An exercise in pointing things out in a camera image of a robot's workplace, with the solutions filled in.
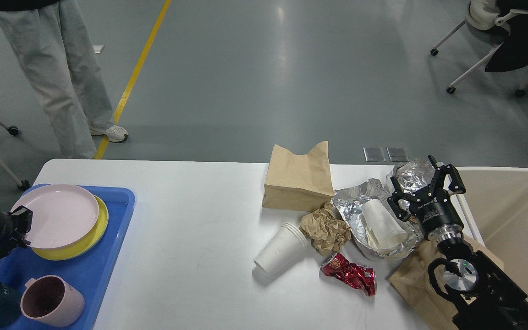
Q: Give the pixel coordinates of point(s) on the pink plate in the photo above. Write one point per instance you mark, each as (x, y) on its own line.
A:
(61, 214)

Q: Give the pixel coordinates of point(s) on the person in grey trousers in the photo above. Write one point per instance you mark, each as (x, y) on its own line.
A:
(52, 45)

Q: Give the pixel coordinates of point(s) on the crumpled foil ball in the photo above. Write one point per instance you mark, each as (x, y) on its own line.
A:
(412, 175)

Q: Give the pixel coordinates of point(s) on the flat brown paper bag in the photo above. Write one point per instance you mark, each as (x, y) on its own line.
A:
(411, 281)

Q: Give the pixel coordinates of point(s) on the crumpled brown paper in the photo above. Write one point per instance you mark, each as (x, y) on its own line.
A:
(326, 232)

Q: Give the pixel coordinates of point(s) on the stacked white paper cups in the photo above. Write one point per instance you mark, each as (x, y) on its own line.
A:
(283, 250)

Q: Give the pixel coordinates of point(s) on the blue plastic tray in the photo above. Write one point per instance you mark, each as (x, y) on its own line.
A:
(90, 272)

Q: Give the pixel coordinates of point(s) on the beige plastic bin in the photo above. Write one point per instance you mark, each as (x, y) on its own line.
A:
(495, 208)

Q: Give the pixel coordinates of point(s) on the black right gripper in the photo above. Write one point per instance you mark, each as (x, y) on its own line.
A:
(432, 208)

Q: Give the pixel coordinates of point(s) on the crushed red can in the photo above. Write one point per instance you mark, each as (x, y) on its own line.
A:
(359, 277)

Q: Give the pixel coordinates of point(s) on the pink mug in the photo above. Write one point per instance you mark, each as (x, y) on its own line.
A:
(51, 301)

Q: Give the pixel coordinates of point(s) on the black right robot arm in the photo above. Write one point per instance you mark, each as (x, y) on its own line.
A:
(485, 297)

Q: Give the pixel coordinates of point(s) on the white paper cup in foil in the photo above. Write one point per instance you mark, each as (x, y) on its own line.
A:
(382, 230)

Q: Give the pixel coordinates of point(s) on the white office chair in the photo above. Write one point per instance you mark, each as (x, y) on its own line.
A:
(503, 25)

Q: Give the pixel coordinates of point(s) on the aluminium foil tray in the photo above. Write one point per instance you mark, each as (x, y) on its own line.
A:
(348, 202)

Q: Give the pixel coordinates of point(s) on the metal floor socket plate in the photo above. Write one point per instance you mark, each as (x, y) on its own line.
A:
(374, 155)

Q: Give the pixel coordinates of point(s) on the yellow plate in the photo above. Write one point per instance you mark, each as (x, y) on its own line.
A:
(84, 244)

